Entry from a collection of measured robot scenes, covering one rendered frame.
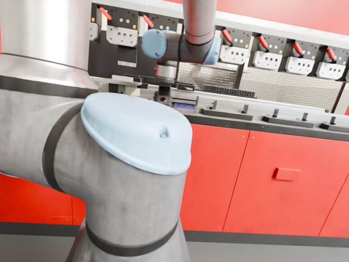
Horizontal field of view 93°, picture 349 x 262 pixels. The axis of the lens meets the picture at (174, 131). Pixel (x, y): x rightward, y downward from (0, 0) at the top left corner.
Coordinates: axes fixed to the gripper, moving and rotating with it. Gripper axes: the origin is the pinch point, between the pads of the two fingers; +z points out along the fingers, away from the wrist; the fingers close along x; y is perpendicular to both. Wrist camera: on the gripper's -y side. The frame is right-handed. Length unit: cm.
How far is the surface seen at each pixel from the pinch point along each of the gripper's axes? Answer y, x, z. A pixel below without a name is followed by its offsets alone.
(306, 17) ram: 37, -70, -58
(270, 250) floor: 10, -86, 85
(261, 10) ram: 36, -45, -57
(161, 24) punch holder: 34, 5, -43
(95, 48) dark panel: 86, 58, -29
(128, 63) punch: 36.1, 21.4, -22.5
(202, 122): 19.9, -22.8, 1.3
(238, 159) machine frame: 19, -48, 21
